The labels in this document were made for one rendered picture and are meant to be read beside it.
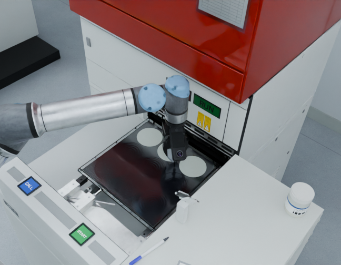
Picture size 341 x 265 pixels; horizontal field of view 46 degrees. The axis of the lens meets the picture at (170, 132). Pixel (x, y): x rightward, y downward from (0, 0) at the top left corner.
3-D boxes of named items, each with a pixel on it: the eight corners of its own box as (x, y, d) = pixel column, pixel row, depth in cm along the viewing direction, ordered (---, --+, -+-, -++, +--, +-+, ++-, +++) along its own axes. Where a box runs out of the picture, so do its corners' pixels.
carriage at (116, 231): (74, 187, 145) (73, 182, 143) (148, 250, 129) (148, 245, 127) (56, 201, 140) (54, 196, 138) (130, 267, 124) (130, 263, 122)
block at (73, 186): (74, 183, 142) (73, 178, 140) (81, 189, 141) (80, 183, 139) (56, 197, 138) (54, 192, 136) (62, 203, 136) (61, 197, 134)
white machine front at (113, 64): (92, 82, 191) (83, 4, 162) (234, 174, 155) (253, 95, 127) (88, 85, 189) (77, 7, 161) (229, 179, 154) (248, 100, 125)
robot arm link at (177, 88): (160, 74, 125) (187, 71, 126) (160, 101, 133) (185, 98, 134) (165, 90, 120) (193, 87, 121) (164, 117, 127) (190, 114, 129)
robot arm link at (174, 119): (190, 114, 129) (165, 116, 128) (189, 124, 132) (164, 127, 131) (184, 99, 134) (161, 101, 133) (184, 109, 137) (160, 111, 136)
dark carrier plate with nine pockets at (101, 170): (149, 121, 163) (149, 120, 163) (217, 166, 148) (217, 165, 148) (83, 170, 145) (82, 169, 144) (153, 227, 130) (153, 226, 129)
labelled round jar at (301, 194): (290, 195, 132) (298, 177, 125) (310, 208, 129) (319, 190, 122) (279, 209, 128) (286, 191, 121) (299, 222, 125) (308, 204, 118)
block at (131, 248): (140, 239, 128) (140, 234, 126) (148, 245, 127) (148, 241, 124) (122, 256, 124) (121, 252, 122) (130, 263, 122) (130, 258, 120)
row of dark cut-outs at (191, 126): (145, 99, 165) (145, 94, 163) (233, 154, 146) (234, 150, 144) (144, 100, 165) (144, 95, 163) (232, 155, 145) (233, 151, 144)
